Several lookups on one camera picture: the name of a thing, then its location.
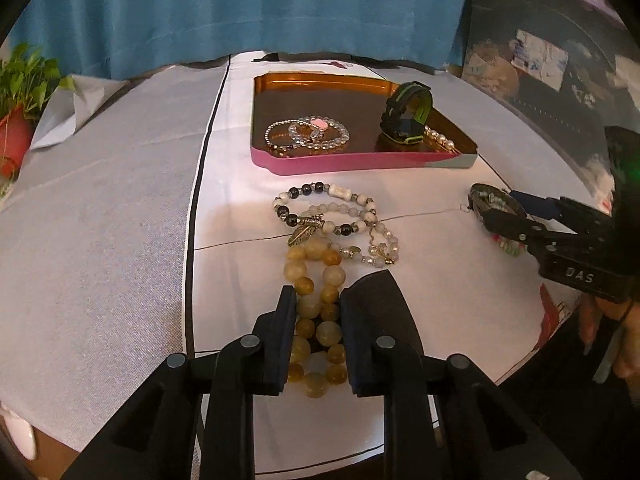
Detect black white bead bracelet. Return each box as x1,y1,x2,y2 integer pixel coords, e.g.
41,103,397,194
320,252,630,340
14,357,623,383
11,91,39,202
272,183,378,221

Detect thin silver bead bracelet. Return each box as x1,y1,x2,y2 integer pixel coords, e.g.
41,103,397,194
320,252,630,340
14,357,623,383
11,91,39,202
263,120,301,153

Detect yellow bead bracelet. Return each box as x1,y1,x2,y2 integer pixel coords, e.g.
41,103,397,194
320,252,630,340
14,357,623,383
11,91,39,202
282,237,349,401

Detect black green wristwatch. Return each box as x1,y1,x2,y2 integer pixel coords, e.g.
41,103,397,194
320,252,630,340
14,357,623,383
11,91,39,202
380,81,433,146

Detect clear storage box purple lid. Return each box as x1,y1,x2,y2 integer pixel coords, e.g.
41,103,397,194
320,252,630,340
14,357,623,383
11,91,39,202
457,0,640,211

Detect clear bead bracelet pink charm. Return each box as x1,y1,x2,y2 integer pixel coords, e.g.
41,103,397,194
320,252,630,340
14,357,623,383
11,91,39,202
287,116,350,151

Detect white table runner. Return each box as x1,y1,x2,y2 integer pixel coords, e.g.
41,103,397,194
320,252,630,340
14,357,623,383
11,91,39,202
182,50,573,476

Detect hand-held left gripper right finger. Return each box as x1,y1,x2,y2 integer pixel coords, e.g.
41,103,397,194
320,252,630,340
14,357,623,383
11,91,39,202
339,269,586,480

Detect grey table cloth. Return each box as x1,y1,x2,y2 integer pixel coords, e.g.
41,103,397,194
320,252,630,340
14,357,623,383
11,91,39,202
0,62,621,461

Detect small pearl bracelet gold charms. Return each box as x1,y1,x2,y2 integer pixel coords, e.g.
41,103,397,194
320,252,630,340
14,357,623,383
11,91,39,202
342,225,401,267

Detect gold tray with pink rim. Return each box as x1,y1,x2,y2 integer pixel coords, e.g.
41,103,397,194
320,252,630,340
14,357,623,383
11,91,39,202
250,72,478,177

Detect green red bead bracelet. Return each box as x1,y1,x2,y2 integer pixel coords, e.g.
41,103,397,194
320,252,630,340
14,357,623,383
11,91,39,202
487,232,531,258

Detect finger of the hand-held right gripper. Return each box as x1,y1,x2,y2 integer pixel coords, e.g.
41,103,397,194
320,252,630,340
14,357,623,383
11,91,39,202
509,190,615,237
481,204,552,262

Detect potted green plant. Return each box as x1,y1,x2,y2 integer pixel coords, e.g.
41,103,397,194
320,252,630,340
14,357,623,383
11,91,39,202
0,42,76,196

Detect white round lamp base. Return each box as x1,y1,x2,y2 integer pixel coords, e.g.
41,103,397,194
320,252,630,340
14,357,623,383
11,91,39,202
0,402,38,461

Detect white pearl bracelet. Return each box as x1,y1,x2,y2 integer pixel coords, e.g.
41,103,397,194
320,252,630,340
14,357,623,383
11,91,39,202
424,127,460,153

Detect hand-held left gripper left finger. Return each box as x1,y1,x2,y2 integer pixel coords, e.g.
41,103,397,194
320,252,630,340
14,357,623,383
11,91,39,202
60,285,298,480

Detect blue curtain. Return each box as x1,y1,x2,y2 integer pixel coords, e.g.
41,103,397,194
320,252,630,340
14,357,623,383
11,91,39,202
7,0,473,82

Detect person's right hand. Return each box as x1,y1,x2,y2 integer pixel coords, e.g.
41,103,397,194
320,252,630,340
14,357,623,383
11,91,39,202
577,294,640,381

